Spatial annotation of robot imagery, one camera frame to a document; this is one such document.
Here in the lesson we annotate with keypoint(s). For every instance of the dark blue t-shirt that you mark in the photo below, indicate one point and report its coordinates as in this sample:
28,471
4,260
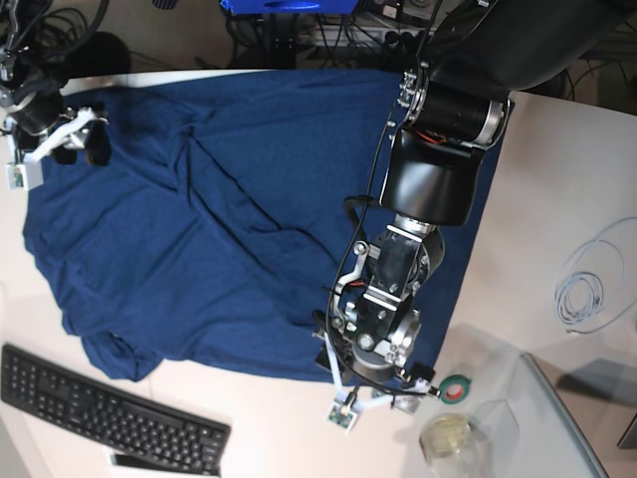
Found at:
218,224

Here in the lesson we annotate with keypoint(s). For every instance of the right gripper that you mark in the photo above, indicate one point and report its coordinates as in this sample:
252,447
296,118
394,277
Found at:
34,111

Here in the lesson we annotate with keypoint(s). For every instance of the blue box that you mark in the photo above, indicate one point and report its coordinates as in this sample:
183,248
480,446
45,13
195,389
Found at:
253,7

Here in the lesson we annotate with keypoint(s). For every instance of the black power strip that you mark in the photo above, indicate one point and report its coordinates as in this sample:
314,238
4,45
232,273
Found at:
407,39

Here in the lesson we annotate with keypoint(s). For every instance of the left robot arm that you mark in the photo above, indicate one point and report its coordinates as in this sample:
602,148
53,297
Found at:
453,106

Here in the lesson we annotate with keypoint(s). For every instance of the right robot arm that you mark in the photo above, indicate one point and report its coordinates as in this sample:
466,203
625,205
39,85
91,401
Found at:
25,61

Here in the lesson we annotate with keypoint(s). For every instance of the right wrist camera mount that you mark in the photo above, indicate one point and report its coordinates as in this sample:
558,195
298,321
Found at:
24,169

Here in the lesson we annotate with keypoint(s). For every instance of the green electrical tape roll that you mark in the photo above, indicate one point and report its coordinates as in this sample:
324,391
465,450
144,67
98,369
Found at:
454,388

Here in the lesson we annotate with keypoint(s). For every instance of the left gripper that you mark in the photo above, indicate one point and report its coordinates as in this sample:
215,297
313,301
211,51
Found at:
369,366

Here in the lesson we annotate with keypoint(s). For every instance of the clear glass jar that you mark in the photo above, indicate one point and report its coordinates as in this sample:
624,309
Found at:
448,446

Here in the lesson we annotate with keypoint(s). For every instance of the black computer keyboard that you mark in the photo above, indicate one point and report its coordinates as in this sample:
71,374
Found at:
157,434

